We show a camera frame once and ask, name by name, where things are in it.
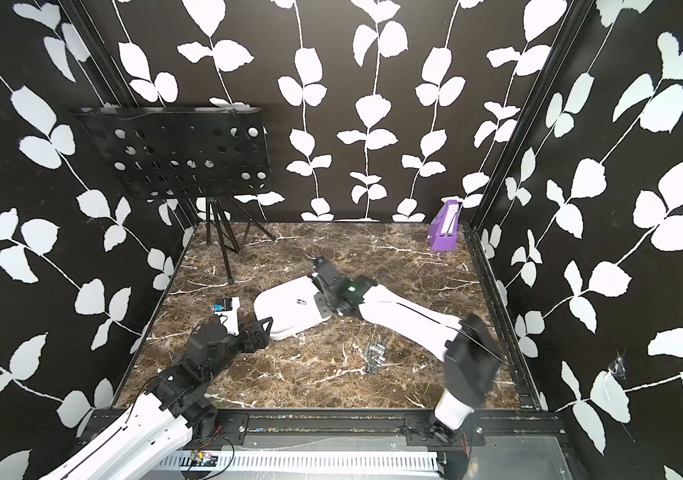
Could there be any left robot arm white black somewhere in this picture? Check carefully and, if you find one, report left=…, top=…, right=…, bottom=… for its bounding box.
left=45, top=316, right=274, bottom=479

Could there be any black music stand tripod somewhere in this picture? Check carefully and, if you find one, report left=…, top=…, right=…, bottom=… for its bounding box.
left=205, top=197, right=277, bottom=285

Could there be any black perforated music stand desk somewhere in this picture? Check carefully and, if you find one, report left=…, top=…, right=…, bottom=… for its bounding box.
left=72, top=105, right=272, bottom=200

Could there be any pile of chrome sockets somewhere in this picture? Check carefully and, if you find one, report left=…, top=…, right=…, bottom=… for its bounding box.
left=363, top=339, right=387, bottom=374

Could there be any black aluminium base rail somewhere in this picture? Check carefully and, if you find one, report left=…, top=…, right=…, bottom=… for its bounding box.
left=76, top=407, right=583, bottom=480

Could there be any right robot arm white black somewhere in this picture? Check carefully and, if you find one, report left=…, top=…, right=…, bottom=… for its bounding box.
left=313, top=257, right=505, bottom=445

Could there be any white plastic storage tray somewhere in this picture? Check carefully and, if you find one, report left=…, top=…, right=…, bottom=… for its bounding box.
left=254, top=276, right=334, bottom=341

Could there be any white ribbed cable duct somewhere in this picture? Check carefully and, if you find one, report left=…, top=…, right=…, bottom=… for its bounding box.
left=153, top=451, right=441, bottom=475

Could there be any purple stapler box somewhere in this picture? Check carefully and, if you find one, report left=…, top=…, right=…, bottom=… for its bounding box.
left=427, top=200, right=461, bottom=251

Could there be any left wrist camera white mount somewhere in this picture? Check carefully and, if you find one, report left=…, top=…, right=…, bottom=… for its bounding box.
left=212, top=297, right=241, bottom=336

